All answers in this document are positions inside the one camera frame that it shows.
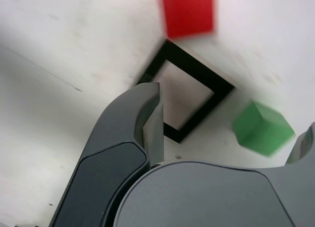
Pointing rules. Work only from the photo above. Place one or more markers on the red cube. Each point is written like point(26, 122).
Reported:
point(187, 12)

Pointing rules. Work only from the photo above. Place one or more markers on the green cube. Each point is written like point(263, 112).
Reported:
point(261, 131)

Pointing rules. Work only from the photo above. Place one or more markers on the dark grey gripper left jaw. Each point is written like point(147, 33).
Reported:
point(103, 163)

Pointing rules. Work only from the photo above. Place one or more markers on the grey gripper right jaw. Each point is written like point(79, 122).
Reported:
point(197, 200)

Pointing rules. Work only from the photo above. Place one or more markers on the black tape square outline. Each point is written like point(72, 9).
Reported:
point(197, 69)

